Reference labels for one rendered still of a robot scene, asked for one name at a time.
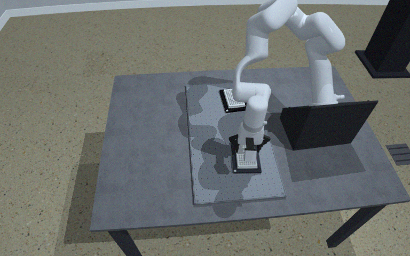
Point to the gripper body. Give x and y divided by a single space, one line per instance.
243 134

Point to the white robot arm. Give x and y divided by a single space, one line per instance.
323 37

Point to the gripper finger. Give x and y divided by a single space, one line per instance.
234 141
266 139

